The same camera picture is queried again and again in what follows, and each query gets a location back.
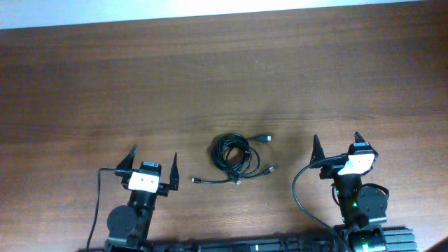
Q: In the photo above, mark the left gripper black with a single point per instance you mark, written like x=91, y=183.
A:
x=165, y=187

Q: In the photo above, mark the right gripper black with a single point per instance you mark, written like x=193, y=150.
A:
x=330, y=170

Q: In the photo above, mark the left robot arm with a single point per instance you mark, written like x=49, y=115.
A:
x=128, y=224

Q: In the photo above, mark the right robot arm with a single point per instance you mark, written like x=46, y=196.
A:
x=362, y=205

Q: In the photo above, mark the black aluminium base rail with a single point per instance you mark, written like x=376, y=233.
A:
x=397, y=239

